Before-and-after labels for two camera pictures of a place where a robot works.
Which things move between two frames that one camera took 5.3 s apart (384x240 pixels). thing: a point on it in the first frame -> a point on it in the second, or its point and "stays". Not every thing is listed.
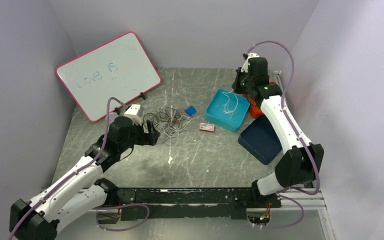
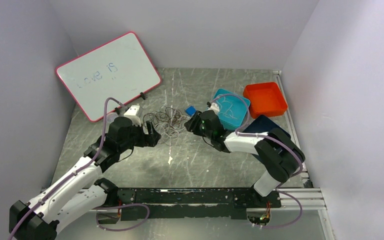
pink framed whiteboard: x=120 y=68 stays
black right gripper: x=235 y=85 -> x=191 y=125
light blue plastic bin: x=227 y=109 stays
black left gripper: x=146 y=138 stays
